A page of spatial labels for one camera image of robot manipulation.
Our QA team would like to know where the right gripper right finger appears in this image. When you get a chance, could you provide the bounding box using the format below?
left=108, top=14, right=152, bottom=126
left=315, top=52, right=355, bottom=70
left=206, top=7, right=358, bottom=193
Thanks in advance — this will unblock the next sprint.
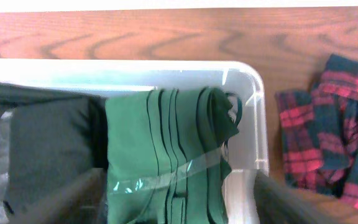
left=254, top=170, right=337, bottom=224

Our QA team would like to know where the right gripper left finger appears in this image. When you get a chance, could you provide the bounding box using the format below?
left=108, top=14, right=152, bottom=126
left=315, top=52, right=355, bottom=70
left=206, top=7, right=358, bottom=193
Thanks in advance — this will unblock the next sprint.
left=10, top=168, right=106, bottom=224

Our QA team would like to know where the black cloth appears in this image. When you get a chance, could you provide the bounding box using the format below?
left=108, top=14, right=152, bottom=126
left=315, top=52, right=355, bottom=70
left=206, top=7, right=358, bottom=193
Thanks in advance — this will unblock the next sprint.
left=0, top=83, right=108, bottom=223

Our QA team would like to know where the red plaid flannel shirt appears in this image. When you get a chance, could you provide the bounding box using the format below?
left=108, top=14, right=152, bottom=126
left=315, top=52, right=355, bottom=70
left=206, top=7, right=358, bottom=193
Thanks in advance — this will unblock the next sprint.
left=275, top=55, right=358, bottom=209

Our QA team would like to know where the dark green cloth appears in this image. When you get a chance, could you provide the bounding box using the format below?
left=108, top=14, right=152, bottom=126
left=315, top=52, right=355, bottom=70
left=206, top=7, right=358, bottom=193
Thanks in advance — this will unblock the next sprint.
left=105, top=87, right=242, bottom=223

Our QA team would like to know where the clear plastic storage bin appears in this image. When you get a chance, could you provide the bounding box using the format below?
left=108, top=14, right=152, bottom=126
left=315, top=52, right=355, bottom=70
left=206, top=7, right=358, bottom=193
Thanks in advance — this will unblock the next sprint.
left=0, top=58, right=269, bottom=223

